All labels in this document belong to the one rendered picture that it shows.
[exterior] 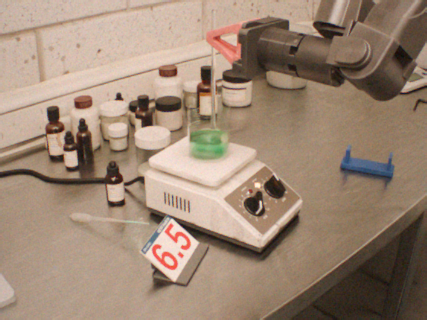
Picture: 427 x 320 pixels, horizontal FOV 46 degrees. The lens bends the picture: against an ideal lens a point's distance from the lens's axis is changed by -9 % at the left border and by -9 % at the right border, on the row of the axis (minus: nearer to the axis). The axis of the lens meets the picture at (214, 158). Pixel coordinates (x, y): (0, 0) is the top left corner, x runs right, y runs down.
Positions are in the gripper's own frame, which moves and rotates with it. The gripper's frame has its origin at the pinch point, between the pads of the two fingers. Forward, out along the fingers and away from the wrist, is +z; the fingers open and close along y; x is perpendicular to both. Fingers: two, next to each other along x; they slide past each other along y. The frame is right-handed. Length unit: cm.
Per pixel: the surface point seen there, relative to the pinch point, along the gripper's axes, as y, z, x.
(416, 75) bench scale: -84, -7, 23
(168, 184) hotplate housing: 8.7, 0.8, 19.6
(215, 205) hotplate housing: 8.1, -7.0, 20.3
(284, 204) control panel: -1.0, -12.5, 22.5
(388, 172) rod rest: -25.1, -20.1, 24.9
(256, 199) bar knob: 4.3, -11.0, 19.7
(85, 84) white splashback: -7.1, 38.8, 16.7
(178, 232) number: 12.6, -4.2, 23.6
